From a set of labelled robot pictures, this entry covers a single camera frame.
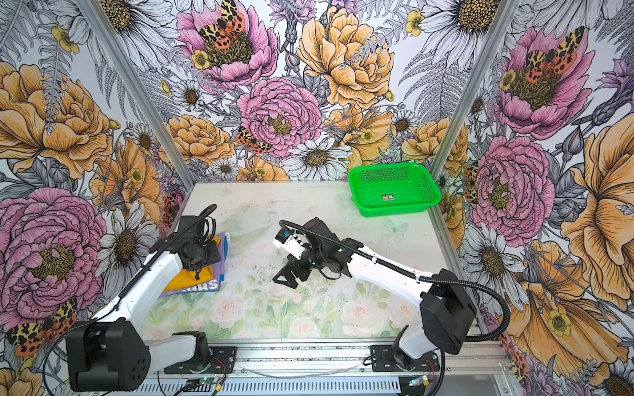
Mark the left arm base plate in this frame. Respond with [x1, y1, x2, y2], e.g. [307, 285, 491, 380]
[163, 346, 238, 375]

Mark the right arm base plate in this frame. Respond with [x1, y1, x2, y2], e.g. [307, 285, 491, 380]
[363, 344, 440, 373]

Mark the green plastic basket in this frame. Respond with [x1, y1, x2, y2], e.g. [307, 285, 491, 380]
[348, 163, 442, 218]

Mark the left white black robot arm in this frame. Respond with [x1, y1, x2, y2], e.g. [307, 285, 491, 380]
[65, 205, 221, 393]

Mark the left aluminium corner post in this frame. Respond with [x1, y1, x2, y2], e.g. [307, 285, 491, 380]
[78, 1, 196, 190]

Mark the corrugated black cable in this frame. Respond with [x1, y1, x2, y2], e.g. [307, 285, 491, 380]
[116, 203, 219, 300]
[278, 219, 512, 343]

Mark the yellow t-shirt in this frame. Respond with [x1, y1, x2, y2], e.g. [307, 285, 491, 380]
[162, 236, 222, 294]

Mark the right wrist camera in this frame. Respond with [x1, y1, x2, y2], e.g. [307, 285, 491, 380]
[272, 229, 306, 260]

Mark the folded purple t-shirt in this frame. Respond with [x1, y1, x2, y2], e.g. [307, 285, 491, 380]
[160, 232, 229, 297]

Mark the right corrugated black cable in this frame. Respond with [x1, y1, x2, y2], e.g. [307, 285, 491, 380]
[278, 219, 512, 343]

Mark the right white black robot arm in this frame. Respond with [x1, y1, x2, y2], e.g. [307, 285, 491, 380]
[273, 218, 476, 371]

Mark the right aluminium corner post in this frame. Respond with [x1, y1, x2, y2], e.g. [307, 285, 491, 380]
[430, 0, 520, 180]

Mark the aluminium corner post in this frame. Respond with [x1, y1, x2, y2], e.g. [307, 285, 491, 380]
[430, 0, 520, 180]
[78, 1, 196, 190]

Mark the left corrugated black cable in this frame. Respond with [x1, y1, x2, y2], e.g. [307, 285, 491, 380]
[116, 203, 219, 300]

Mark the aluminium front rail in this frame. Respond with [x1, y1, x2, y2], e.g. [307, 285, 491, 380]
[122, 338, 514, 388]

